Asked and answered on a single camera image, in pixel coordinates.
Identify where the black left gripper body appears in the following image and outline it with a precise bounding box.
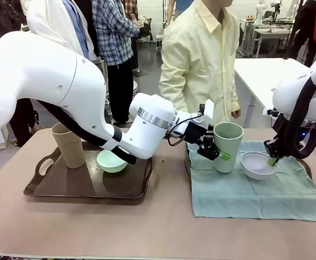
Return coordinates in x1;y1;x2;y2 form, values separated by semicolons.
184;121;212;153

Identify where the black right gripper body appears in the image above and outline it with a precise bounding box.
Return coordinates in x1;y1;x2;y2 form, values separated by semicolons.
264;119;293;160

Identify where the white bowl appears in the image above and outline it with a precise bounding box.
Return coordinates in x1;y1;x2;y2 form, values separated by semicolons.
240;152;278;181

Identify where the sage green cup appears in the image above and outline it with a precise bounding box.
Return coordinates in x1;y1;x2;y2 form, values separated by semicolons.
213;122;244;173

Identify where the mint green bowl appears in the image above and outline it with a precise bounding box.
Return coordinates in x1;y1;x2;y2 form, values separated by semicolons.
96;149;128;174

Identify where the beige cup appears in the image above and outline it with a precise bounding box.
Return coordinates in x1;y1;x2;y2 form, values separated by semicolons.
51;122;85;169

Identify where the person's right forearm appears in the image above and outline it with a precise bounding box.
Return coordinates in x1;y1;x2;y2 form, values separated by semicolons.
158;73;187;112

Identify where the person's left forearm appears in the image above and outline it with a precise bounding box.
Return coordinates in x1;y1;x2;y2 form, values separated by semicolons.
222;81;242;112

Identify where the teal cloth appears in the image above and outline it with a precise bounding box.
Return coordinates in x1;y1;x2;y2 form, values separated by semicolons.
186;140;316;223

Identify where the person in yellow shirt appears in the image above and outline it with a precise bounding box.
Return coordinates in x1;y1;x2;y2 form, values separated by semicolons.
158;0;242;128

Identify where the white table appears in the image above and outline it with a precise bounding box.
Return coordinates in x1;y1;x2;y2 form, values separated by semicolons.
233;57;316;128

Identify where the grey workbench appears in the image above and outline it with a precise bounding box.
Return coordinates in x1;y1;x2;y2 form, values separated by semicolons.
239;17;297;58

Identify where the person in black jacket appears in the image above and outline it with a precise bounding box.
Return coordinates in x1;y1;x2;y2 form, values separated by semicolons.
292;0;316;60

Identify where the person in plaid shirt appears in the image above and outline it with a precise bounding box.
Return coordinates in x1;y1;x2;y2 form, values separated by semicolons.
91;0;141;125

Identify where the person in white coat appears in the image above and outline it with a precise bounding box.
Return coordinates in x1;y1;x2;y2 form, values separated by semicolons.
27;0;99;62

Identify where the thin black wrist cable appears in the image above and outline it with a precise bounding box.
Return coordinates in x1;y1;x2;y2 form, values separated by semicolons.
164;113;203;147

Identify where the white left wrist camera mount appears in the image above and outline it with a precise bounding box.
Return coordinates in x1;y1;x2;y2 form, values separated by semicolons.
200;99;215;126

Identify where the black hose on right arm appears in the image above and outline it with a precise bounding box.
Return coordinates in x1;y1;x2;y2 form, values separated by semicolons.
281;80;316;160

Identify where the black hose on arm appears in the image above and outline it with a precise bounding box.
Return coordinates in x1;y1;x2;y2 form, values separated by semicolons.
281;80;316;160
36;99;137;165

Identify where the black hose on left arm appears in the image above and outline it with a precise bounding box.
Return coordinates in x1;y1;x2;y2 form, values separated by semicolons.
36;99;137;165

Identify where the brown tray with handles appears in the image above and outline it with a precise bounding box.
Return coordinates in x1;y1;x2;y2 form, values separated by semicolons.
23;147;155;200

